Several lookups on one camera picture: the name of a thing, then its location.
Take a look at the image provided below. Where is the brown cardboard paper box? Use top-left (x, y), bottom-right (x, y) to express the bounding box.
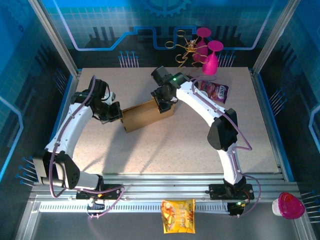
top-left (119, 98), bottom-right (176, 134)

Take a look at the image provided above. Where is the purple candy bag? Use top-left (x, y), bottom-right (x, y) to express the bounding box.
top-left (198, 80), bottom-right (230, 105)

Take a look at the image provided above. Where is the pink wine glass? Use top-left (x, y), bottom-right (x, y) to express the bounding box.
top-left (201, 40), bottom-right (224, 76)
top-left (191, 26), bottom-right (212, 63)

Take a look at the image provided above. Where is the yellow snack bag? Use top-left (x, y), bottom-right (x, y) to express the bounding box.
top-left (160, 198), bottom-right (197, 235)

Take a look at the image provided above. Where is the pink lidded plastic cup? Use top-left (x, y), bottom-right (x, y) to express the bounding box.
top-left (271, 191), bottom-right (306, 220)

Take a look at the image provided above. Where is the aluminium side rail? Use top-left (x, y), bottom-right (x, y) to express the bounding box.
top-left (47, 69), bottom-right (82, 176)
top-left (249, 67), bottom-right (288, 181)

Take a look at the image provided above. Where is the gold wire glass rack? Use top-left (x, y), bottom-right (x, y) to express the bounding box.
top-left (164, 29), bottom-right (203, 76)

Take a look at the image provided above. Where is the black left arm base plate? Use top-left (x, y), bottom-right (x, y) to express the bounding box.
top-left (75, 183), bottom-right (125, 201)

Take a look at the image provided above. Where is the aluminium front frame rail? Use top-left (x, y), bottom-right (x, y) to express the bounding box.
top-left (28, 172), bottom-right (302, 204)

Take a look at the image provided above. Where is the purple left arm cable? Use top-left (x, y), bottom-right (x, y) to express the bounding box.
top-left (48, 74), bottom-right (125, 220)

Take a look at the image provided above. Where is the aluminium corner post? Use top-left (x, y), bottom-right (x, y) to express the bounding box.
top-left (251, 0), bottom-right (302, 76)
top-left (27, 0), bottom-right (79, 77)

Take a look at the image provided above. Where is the white slotted cable duct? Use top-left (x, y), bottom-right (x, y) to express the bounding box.
top-left (38, 201), bottom-right (231, 213)

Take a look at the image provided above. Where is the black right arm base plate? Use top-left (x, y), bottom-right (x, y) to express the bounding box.
top-left (208, 183), bottom-right (255, 201)

